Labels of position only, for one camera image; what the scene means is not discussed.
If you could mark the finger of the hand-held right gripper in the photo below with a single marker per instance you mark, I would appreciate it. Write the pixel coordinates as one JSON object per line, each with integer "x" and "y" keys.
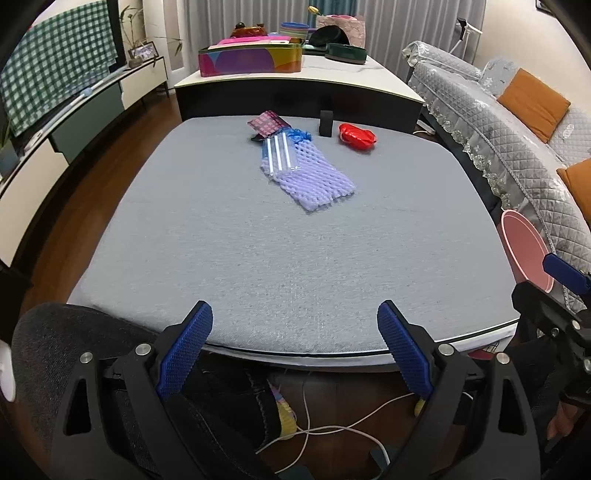
{"x": 561, "y": 270}

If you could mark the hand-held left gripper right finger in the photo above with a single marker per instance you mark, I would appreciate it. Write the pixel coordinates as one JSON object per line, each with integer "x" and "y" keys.
{"x": 406, "y": 350}

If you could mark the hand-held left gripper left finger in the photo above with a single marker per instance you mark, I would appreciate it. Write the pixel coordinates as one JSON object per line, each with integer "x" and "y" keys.
{"x": 184, "y": 350}

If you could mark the pink plastic bin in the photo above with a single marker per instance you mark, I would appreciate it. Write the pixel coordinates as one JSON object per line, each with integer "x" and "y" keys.
{"x": 521, "y": 249}

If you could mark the person's right hand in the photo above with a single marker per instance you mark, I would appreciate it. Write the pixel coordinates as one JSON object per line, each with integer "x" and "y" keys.
{"x": 556, "y": 422}

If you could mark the yellow slipper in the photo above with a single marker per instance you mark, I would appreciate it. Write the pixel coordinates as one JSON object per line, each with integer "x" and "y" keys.
{"x": 419, "y": 406}
{"x": 286, "y": 415}

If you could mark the person's left leg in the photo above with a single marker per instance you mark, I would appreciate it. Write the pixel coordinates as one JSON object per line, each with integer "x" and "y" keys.
{"x": 231, "y": 406}

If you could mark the orange cushion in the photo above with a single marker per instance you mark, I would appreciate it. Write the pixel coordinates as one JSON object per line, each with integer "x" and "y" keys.
{"x": 533, "y": 104}
{"x": 579, "y": 182}

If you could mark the grey table mat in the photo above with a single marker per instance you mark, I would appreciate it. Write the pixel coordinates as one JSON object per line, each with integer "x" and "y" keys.
{"x": 277, "y": 258}

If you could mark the sofa with grey quilted cover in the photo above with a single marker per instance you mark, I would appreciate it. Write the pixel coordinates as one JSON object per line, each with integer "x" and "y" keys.
{"x": 498, "y": 138}

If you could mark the purple foam fruit net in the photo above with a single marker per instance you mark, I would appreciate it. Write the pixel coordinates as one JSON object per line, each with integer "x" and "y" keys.
{"x": 318, "y": 184}

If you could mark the white power strip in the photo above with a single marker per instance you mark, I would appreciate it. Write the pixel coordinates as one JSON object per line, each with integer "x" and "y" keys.
{"x": 425, "y": 131}

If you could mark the clear packet of straws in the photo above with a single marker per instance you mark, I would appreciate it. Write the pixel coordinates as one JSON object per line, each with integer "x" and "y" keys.
{"x": 277, "y": 154}

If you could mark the small red foil wrapper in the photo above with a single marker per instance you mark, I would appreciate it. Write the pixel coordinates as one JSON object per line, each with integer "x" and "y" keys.
{"x": 355, "y": 136}

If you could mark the crumpled blue plastic film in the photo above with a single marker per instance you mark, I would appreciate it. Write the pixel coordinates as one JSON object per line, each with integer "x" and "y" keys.
{"x": 300, "y": 135}

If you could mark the small black box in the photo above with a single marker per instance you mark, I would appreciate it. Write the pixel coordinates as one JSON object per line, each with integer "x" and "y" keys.
{"x": 326, "y": 123}

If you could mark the pink blister pack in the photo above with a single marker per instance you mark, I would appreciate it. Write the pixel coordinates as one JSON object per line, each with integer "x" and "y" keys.
{"x": 268, "y": 122}

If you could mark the white and green cabinet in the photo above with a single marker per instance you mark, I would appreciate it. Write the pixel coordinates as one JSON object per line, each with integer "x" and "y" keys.
{"x": 138, "y": 83}

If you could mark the white marble coffee table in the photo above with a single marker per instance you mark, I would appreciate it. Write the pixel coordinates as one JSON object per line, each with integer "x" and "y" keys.
{"x": 332, "y": 76}

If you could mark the grey curtain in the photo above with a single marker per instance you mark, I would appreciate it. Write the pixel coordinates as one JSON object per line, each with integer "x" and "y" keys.
{"x": 406, "y": 23}

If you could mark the vase with twigs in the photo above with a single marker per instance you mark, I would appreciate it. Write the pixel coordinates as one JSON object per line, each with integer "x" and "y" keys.
{"x": 134, "y": 57}

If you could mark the colourful tin box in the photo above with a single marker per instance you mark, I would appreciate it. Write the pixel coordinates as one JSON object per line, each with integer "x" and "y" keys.
{"x": 249, "y": 60}

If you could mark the dark green oval tray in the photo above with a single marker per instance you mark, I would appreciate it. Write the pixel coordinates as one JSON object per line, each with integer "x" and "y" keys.
{"x": 346, "y": 53}

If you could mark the pink card sheet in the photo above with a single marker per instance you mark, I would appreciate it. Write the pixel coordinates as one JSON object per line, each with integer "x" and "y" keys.
{"x": 242, "y": 41}

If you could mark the green checked cloth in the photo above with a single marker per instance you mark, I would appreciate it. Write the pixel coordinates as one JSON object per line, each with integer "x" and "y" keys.
{"x": 55, "y": 60}

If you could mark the pink fabric basket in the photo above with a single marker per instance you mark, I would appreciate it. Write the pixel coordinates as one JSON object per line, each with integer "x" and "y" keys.
{"x": 346, "y": 27}

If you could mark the black bowl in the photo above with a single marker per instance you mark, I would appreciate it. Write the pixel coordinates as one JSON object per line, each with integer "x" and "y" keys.
{"x": 328, "y": 36}

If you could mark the red teapot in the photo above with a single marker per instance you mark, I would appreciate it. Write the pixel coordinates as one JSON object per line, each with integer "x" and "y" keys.
{"x": 247, "y": 31}

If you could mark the black television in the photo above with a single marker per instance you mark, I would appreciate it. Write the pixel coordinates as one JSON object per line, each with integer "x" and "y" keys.
{"x": 115, "y": 32}

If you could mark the white standing air conditioner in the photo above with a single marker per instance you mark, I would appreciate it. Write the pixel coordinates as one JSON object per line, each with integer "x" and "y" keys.
{"x": 159, "y": 23}

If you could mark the stack of blue bowls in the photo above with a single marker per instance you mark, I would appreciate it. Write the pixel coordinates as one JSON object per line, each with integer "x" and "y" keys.
{"x": 293, "y": 31}

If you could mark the yellow artificial flower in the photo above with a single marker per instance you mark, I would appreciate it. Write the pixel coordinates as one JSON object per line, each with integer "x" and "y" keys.
{"x": 314, "y": 9}

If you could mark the photo frame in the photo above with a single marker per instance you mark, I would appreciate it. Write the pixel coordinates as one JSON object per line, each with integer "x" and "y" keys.
{"x": 144, "y": 51}

